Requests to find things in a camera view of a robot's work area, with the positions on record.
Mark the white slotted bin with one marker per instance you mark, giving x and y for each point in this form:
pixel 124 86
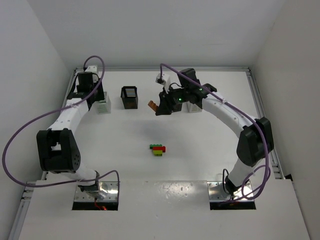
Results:
pixel 104 106
pixel 193 108

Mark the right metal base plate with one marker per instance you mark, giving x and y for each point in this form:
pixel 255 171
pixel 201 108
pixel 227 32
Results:
pixel 217 194

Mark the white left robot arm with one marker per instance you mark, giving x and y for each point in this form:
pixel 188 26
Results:
pixel 57 148

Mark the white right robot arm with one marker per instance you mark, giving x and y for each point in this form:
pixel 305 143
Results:
pixel 255 137

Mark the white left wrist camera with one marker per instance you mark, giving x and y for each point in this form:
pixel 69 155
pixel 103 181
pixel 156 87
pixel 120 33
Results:
pixel 94 70

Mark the black slotted bin left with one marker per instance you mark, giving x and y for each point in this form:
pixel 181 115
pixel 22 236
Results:
pixel 129 97

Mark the white slotted bin far left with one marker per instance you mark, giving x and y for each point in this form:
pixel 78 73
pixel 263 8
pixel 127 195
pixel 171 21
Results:
pixel 104 106

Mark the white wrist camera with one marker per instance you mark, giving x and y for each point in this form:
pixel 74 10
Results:
pixel 94 70
pixel 164 80

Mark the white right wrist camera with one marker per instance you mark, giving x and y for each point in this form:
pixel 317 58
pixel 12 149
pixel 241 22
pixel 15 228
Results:
pixel 164 80

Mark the brown lego plate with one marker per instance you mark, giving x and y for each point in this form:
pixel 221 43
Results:
pixel 153 106

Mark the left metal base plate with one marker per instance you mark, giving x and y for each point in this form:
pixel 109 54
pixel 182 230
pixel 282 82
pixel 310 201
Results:
pixel 103 192

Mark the metal base plate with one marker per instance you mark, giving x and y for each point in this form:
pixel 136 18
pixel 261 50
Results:
pixel 217 194
pixel 103 192

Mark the green red brown lego stack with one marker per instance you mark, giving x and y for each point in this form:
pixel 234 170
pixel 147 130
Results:
pixel 157 149

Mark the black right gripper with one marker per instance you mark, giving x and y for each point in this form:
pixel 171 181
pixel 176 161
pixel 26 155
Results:
pixel 167 101

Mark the white slotted bin far right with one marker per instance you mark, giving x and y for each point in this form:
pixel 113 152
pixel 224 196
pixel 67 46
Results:
pixel 193 108

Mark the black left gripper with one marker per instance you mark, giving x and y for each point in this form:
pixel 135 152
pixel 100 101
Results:
pixel 93 97

